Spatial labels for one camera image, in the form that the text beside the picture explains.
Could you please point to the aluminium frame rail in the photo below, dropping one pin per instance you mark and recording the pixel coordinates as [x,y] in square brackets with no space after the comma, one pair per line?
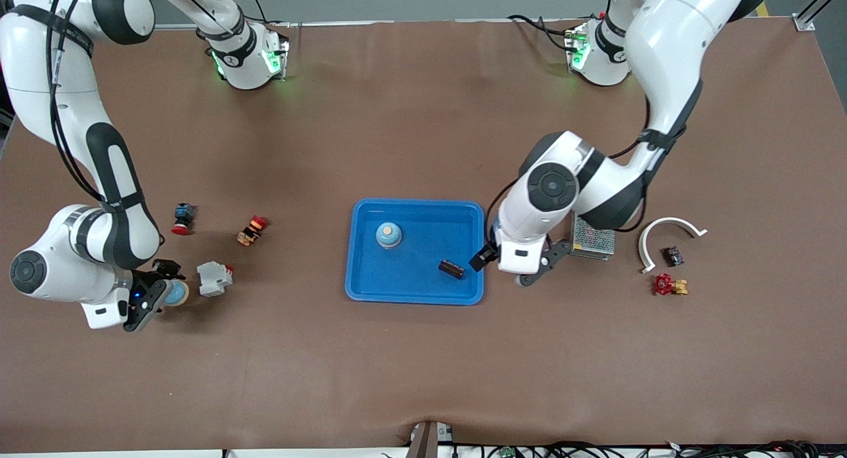
[802,22]

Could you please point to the white curved plastic clamp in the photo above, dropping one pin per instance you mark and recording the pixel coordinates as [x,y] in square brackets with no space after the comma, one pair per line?
[641,249]

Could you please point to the dark brown cylindrical capacitor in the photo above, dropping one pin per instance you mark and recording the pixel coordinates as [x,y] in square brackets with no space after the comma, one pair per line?
[673,255]
[451,269]

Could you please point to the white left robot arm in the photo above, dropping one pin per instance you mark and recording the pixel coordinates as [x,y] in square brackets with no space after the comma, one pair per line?
[668,47]

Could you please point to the blue plastic tray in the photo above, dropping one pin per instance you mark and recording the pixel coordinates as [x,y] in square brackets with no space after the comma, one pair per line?
[410,273]

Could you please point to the blue white call bell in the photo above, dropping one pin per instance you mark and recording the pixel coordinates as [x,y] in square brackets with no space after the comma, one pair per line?
[178,294]
[388,235]

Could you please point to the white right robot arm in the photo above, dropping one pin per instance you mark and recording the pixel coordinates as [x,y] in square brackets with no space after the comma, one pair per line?
[33,67]

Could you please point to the red handwheel brass valve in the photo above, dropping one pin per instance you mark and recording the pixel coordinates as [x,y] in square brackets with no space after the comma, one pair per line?
[664,284]

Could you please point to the metal mesh power supply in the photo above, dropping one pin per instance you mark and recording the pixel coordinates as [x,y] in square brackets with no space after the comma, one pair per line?
[595,243]

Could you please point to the grey metal bracket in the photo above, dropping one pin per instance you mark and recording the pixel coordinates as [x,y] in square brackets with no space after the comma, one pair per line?
[427,441]

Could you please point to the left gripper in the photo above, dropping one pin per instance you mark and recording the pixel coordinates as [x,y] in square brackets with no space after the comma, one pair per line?
[487,255]

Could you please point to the orange red selector switch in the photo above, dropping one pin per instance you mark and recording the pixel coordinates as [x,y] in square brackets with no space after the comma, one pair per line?
[250,233]

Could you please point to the red blue push button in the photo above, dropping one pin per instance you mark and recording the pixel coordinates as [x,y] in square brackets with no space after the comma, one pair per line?
[183,216]

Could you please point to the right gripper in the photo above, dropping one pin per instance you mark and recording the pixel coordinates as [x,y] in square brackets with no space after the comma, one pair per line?
[163,269]

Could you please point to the white circuit breaker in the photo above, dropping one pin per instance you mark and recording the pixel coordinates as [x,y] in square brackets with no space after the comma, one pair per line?
[213,278]

